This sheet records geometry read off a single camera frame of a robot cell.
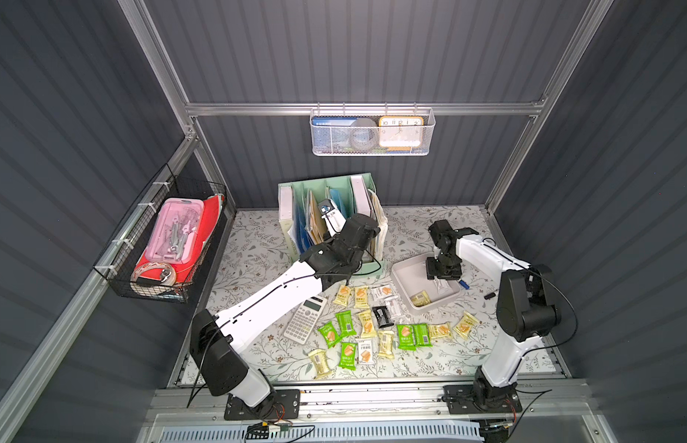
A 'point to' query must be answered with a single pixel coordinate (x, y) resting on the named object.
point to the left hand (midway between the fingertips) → (351, 220)
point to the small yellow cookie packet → (361, 297)
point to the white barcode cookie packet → (394, 306)
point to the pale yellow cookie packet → (386, 344)
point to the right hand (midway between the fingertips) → (444, 275)
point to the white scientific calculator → (303, 321)
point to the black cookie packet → (382, 316)
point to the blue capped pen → (464, 284)
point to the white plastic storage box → (418, 292)
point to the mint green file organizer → (298, 208)
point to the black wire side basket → (116, 265)
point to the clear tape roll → (166, 281)
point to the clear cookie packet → (383, 293)
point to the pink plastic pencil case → (175, 231)
